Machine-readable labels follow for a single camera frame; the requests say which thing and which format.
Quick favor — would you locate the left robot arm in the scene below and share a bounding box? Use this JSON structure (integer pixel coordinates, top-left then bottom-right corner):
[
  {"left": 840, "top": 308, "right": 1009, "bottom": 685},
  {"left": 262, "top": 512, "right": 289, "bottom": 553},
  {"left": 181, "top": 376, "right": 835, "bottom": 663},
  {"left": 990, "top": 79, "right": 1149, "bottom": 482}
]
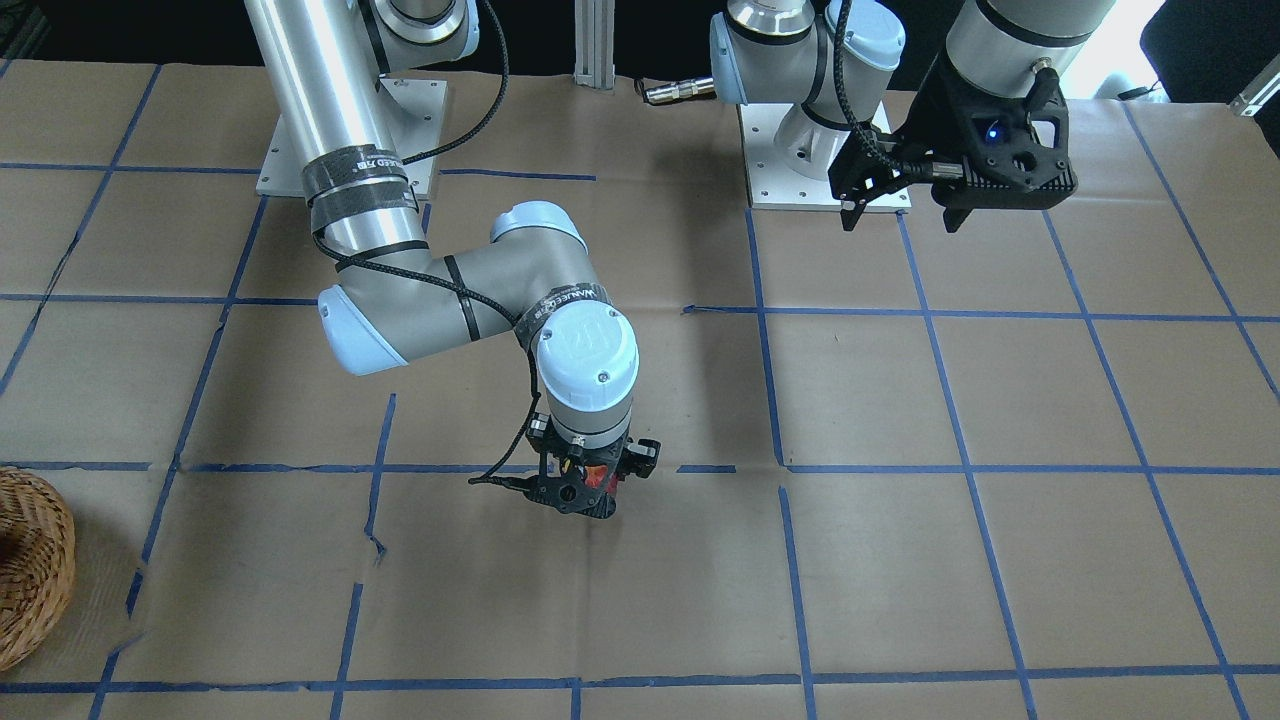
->
[{"left": 709, "top": 1, "right": 1112, "bottom": 232}]

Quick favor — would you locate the brown paper table cover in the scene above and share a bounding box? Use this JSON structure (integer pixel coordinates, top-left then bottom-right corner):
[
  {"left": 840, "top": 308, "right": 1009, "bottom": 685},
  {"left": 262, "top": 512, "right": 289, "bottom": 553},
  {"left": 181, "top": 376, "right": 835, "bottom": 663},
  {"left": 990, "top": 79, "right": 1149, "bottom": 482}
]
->
[{"left": 1, "top": 61, "right": 1279, "bottom": 719}]

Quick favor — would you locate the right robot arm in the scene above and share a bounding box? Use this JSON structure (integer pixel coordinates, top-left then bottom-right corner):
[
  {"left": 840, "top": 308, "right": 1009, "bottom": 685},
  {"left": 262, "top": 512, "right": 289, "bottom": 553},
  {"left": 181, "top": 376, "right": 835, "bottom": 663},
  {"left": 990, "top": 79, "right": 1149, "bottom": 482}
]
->
[{"left": 246, "top": 1, "right": 660, "bottom": 519}]

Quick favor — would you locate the aluminium frame post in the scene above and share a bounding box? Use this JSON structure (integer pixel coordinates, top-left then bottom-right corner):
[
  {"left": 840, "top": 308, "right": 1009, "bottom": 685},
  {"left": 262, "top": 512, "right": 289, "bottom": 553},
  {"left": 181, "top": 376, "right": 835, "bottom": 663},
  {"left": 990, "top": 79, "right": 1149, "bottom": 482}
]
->
[{"left": 572, "top": 0, "right": 616, "bottom": 92}]

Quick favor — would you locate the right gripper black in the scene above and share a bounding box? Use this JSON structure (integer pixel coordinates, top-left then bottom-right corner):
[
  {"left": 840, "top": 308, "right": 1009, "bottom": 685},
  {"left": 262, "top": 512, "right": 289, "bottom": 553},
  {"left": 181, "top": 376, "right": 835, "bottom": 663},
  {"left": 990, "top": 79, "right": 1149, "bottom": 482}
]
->
[{"left": 527, "top": 415, "right": 662, "bottom": 519}]

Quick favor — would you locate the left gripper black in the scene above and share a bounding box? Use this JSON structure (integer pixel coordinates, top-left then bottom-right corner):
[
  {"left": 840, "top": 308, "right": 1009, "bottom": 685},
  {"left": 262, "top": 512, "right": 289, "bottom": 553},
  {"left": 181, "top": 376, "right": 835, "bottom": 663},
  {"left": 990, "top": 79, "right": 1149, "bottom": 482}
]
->
[{"left": 828, "top": 53, "right": 1079, "bottom": 234}]

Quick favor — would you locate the wicker basket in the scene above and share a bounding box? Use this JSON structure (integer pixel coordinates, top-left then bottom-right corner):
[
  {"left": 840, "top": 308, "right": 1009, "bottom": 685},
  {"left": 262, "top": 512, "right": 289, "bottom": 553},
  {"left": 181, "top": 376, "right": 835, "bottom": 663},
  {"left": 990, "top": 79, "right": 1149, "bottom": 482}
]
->
[{"left": 1, "top": 466, "right": 76, "bottom": 671}]

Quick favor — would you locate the red yellow apple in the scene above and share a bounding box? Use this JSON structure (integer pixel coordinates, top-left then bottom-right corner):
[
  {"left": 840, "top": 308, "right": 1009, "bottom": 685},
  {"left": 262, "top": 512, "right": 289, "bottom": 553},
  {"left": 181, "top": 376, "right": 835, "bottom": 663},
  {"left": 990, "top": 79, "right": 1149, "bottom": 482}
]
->
[{"left": 582, "top": 464, "right": 616, "bottom": 496}]

